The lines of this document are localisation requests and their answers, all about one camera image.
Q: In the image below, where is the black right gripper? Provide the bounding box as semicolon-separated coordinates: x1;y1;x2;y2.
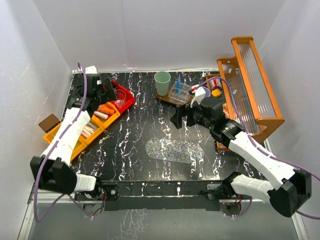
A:
170;97;214;130

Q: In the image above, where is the clear acrylic toothbrush holder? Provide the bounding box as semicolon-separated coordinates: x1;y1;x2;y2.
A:
168;80;192;105

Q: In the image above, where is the blue toothpaste tube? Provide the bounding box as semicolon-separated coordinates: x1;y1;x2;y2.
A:
175;74;182;95

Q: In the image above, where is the green plastic cup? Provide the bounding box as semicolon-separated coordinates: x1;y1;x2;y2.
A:
154;71;171;96

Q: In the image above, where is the purple plastic cup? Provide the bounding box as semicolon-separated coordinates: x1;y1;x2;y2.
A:
202;86;211;98

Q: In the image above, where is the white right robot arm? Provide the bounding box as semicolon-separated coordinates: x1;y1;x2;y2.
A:
170;93;312;218

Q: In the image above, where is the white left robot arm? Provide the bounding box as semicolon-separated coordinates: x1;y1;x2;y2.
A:
30;66;116;200

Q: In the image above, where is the brown oval wooden tray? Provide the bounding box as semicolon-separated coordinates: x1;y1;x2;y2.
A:
154;87;194;105

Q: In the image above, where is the orange toothpaste tube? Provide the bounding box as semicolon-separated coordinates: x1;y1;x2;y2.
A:
97;104;115;116

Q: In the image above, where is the clear drinking glass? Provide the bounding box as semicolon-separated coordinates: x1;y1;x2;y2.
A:
114;89;126;109

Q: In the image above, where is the red plastic bin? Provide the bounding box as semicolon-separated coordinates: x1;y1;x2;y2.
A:
111;80;136;114

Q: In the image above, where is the orange plastic organizer bin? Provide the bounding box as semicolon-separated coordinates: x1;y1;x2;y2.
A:
43;102;120;165

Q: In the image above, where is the yellow grey sponge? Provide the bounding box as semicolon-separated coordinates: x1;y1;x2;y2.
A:
211;88;222;98

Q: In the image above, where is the glittery oval mat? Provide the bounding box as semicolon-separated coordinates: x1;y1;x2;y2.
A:
145;138;204;164

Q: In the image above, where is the red white small box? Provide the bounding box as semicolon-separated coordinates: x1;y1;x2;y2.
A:
208;77;223;90

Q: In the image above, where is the brown square coaster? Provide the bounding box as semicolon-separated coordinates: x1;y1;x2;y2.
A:
38;114;60;133

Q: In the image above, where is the orange wooden tiered shelf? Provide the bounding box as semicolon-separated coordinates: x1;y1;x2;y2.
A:
217;36;285;144

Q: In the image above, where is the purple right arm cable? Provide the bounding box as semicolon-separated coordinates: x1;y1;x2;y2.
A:
194;76;320;221

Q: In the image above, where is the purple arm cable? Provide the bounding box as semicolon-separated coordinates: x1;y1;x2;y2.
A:
194;76;320;221
32;61;93;223

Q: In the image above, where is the black front mounting rail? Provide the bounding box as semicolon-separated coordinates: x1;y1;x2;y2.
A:
75;180;243;211

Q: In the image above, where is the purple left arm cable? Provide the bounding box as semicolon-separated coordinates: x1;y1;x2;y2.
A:
32;61;93;223

